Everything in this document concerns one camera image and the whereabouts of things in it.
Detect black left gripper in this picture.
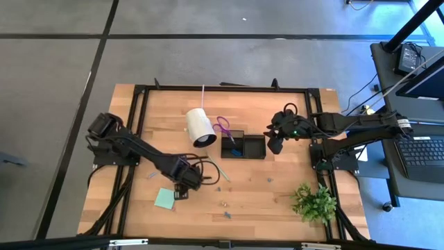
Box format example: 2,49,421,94
170,156,205,201

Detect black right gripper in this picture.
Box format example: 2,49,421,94
264,110,313,156

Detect green sticky note pad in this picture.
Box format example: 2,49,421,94
153,187,176,210

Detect purple handled scissors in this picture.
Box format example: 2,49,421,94
212,115,237,146

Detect black mesh desk organizer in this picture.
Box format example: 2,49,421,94
220,129,268,160

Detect small green artificial plant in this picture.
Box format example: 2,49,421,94
289,182,338,225

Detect white paper sheet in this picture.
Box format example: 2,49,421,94
354,144,369,163

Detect black laptop keyboard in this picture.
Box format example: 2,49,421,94
393,135,444,185

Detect black power adapter box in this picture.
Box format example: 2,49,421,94
394,42,423,76

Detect grey side desk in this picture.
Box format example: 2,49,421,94
369,40,444,203

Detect black computer monitor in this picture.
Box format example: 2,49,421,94
395,54,444,102

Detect black vertical pole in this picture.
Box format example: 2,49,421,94
382,0,444,53

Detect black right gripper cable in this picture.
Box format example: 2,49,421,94
283,102,299,117

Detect black aluminium table frame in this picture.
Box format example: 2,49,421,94
0,77,444,250

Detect silver frame bracket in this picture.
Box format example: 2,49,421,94
108,238,149,247
300,242,343,250

